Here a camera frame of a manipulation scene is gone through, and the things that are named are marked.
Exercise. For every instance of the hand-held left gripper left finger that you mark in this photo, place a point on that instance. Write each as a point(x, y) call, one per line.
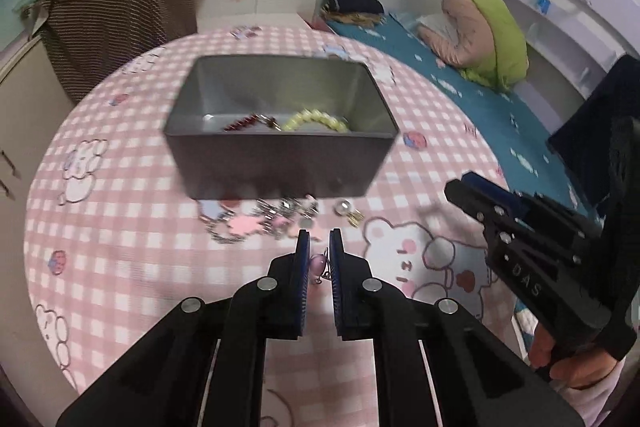
point(301, 287)

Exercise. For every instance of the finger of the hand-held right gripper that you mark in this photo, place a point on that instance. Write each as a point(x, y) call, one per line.
point(475, 202)
point(492, 188)

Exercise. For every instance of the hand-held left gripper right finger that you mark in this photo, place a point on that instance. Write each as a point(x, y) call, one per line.
point(336, 292)

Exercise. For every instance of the pink earring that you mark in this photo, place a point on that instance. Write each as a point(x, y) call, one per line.
point(317, 264)

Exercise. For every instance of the pile of small charms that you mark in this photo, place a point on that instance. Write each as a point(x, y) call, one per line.
point(280, 217)

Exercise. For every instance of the grey metal tin box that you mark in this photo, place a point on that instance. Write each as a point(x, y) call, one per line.
point(280, 162)

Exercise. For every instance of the person's right hand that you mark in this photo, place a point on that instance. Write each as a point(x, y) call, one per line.
point(575, 369)

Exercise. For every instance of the teal printed bed sheet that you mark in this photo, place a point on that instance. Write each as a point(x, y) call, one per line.
point(490, 117)

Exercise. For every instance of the dark hanging garment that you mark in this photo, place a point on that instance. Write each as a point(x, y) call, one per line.
point(590, 132)

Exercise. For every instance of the green and pink pillow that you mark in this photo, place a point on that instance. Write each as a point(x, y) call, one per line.
point(495, 32)

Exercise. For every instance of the white pillow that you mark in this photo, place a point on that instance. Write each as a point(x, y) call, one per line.
point(439, 29)

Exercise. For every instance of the blue tag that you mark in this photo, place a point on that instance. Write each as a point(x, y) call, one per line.
point(540, 2)

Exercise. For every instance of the folded tan garment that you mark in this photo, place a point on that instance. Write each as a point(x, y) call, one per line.
point(350, 18)

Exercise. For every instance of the folded dark clothes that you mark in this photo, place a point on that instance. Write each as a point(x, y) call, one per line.
point(355, 2)

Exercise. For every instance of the brown dotted cloth cover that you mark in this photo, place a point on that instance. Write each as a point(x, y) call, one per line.
point(110, 22)

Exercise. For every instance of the beige cabinet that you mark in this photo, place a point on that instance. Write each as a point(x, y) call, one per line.
point(25, 107)

